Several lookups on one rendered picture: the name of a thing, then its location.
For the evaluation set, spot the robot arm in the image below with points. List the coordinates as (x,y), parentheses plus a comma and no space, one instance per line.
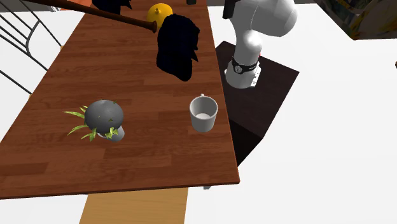
(266,18)

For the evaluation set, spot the white mug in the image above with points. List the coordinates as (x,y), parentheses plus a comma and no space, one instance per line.
(203,124)

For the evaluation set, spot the dark robot stand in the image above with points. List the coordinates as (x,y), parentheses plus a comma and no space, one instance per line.
(257,105)

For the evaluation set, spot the large black ragged figure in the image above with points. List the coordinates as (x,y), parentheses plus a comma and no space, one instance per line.
(176,46)

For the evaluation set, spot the brown wooden table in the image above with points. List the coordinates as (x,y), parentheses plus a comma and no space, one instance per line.
(124,77)

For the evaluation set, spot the grey round pot with plant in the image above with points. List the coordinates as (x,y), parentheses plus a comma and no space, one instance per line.
(104,116)

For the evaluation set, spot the small dark cup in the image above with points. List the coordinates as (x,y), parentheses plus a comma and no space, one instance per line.
(191,2)

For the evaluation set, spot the light wooden bench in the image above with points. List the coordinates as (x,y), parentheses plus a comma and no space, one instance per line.
(133,208)

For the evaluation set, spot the dark brown wooden bat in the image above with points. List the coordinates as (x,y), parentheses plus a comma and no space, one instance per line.
(108,15)

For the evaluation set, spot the small black ragged figure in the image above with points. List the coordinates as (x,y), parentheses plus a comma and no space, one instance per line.
(110,5)

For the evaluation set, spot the colourful patterned box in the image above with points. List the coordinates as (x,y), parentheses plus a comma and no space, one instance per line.
(366,18)

